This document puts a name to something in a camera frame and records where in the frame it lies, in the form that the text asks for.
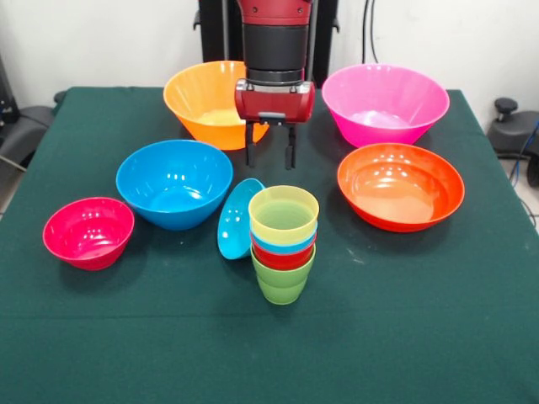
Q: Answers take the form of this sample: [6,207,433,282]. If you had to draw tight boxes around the black chair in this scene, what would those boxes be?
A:
[487,97,539,189]
[0,54,68,169]

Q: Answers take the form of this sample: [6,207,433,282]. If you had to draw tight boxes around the large pink bowl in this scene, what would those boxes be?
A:
[321,63,451,149]

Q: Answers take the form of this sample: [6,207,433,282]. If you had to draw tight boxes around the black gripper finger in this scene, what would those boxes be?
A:
[284,124,297,171]
[244,120,259,168]

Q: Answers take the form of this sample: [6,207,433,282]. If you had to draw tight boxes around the large orange bowl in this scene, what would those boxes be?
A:
[163,60,270,152]

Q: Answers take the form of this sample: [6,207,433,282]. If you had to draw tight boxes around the small crimson bowl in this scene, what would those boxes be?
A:
[42,196,136,272]

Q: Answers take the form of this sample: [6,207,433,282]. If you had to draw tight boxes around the yellow cup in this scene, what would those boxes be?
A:
[248,184,321,246]

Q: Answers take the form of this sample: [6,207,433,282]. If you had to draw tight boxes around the shallow red-orange bowl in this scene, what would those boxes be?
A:
[336,142,466,233]

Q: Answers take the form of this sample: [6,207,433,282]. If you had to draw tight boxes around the blue cable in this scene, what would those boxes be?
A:
[508,120,539,183]

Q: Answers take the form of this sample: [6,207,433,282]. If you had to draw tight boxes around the blue cup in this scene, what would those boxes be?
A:
[249,229,318,255]

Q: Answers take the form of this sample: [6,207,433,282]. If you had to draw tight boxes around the red cup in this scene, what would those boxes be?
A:
[251,237,318,271]

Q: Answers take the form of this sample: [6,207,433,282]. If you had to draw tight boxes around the black hanging cables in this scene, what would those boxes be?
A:
[361,0,382,65]

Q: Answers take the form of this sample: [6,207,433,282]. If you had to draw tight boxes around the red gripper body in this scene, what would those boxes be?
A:
[234,83,317,126]

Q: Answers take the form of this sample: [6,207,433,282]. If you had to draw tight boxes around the dark green table cloth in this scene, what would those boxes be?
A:
[0,86,539,404]

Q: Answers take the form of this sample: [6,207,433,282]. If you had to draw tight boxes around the small light blue bowl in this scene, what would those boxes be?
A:
[216,178,266,261]

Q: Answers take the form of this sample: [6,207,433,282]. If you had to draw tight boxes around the green cup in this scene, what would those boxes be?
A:
[250,244,317,306]

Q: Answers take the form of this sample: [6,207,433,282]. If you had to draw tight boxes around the medium blue bowl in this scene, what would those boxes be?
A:
[115,139,234,231]

